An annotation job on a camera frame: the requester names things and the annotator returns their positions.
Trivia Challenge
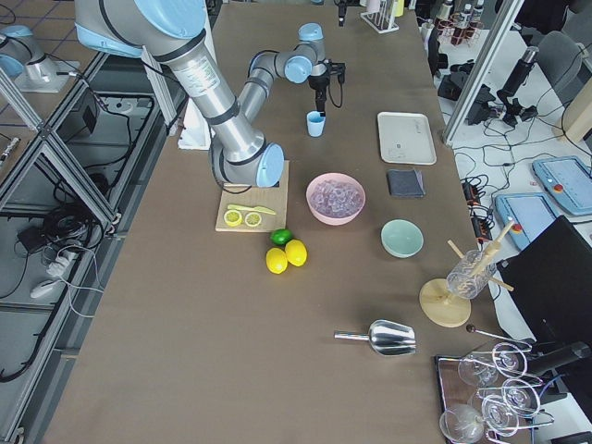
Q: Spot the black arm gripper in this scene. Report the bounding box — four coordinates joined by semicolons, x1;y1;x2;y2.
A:
335;0;348;26

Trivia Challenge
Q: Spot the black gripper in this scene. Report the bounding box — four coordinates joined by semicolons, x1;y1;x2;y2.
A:
308;73;329;117

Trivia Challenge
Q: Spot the light blue plastic cup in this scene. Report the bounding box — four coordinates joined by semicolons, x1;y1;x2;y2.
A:
306;111;326;138

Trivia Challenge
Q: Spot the pink bowl of ice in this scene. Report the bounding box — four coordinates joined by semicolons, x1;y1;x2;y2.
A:
305;173;365;226

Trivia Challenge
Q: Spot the wooden cup tree stand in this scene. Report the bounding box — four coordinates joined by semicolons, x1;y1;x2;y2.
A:
419;219;514;327

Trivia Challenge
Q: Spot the beige rabbit tray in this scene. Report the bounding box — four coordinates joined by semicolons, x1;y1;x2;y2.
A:
376;111;437;166

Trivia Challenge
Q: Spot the bamboo cutting board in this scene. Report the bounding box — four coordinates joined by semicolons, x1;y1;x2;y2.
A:
216;161;290;232

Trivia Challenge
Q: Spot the grey folded cloth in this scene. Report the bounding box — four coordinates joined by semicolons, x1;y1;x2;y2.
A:
387;169;426;198

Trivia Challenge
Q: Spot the yellow plastic knife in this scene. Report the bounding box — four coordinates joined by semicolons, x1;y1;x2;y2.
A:
227;203;277;216

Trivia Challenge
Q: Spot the lemon slice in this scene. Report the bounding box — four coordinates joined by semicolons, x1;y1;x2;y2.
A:
244;212;263;228
223;209;242;228

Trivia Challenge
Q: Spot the green lime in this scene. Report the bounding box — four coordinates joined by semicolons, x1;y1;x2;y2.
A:
270;228;293;246

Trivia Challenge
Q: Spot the yellow lemon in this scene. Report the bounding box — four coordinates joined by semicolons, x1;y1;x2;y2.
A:
285;239;308;266
265;247;288;275

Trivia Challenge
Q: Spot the green ceramic bowl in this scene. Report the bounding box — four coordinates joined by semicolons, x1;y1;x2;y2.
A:
380;219;424;258

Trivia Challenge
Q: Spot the clear textured glass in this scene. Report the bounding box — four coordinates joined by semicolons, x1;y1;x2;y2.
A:
446;250;496;300

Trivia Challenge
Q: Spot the blue teach pendant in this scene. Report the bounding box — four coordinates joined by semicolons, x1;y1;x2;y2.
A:
532;155;591;216
494;192;560;251

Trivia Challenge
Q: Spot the wine glass rack tray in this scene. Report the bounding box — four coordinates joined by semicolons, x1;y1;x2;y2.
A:
435;339;555;443

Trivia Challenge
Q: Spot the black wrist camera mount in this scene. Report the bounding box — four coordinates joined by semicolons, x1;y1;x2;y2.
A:
326;61;346;85

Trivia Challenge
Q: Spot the white wire cup rack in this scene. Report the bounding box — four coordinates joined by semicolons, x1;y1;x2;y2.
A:
360;0;399;34

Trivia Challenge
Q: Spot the white camera post base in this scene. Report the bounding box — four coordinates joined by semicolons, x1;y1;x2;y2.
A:
178;27;218;152

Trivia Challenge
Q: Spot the aluminium frame post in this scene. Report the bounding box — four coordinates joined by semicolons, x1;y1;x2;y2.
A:
442;0;524;147

